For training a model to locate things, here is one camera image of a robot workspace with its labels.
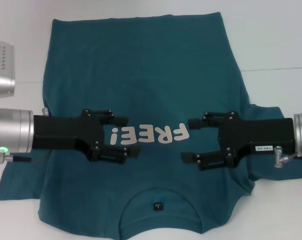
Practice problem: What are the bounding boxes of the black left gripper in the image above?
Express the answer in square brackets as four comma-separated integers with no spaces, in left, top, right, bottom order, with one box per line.
[33,109,141,165]

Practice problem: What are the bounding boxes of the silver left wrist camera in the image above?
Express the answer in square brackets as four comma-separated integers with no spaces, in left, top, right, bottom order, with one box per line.
[0,38,16,99]

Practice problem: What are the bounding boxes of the teal t-shirt with FREE print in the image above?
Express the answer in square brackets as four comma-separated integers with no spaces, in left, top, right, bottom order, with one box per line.
[0,11,302,240]

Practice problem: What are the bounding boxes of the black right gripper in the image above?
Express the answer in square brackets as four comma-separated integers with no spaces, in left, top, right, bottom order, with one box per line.
[181,111,294,172]

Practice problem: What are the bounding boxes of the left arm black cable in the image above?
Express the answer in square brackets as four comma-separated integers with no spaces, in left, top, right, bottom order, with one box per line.
[0,149,33,164]

